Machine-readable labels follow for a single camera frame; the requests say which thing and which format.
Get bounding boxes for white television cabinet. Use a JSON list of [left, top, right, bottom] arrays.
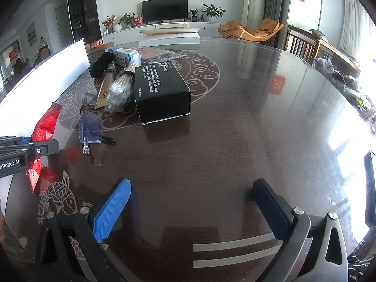
[[101, 21, 221, 46]]

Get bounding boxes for orange lounge chair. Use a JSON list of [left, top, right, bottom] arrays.
[[217, 18, 285, 44]]

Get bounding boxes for white window curtain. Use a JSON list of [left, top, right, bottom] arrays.
[[338, 0, 376, 65]]

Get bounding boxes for large green potted plant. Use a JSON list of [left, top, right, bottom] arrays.
[[201, 4, 226, 22]]

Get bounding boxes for black television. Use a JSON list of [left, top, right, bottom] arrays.
[[141, 0, 189, 23]]

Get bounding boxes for bushy green potted plant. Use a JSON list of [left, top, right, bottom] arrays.
[[119, 12, 137, 29]]

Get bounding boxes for wooden slatted chair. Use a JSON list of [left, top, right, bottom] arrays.
[[286, 25, 321, 65]]

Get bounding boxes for blue tinted safety glasses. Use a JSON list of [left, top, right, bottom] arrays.
[[79, 92, 116, 157]]

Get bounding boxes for red foil packet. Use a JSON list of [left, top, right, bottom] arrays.
[[26, 102, 63, 193]]

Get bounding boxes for bag of long cotton swabs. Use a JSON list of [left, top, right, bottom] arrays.
[[105, 55, 143, 113]]

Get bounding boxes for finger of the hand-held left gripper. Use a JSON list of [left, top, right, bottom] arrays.
[[0, 136, 32, 147], [0, 140, 60, 157]]

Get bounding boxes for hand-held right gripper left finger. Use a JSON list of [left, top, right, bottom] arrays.
[[35, 177, 133, 282]]

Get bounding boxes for black scrunchie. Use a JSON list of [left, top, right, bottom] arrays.
[[90, 52, 116, 80]]

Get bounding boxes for white flat cardboard box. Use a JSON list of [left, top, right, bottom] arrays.
[[139, 27, 201, 47]]

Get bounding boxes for dark glass display cabinet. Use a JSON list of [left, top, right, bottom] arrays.
[[67, 0, 103, 43]]

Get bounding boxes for grey curtain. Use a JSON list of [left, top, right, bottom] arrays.
[[263, 0, 290, 50]]

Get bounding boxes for red flower arrangement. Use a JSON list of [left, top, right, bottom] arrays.
[[101, 15, 118, 33]]

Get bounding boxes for white sheer curtain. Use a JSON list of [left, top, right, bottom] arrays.
[[241, 0, 268, 30]]

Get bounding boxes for black cardboard box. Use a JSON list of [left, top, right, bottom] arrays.
[[134, 61, 191, 126]]

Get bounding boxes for gold cream tube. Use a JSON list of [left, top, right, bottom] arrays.
[[95, 62, 118, 109]]

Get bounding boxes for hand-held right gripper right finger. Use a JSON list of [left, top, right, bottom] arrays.
[[252, 178, 350, 282]]

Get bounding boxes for blue and white medicine box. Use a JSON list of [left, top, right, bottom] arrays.
[[107, 47, 140, 67]]

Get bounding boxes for clear plastic bag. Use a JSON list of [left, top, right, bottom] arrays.
[[138, 47, 185, 65]]

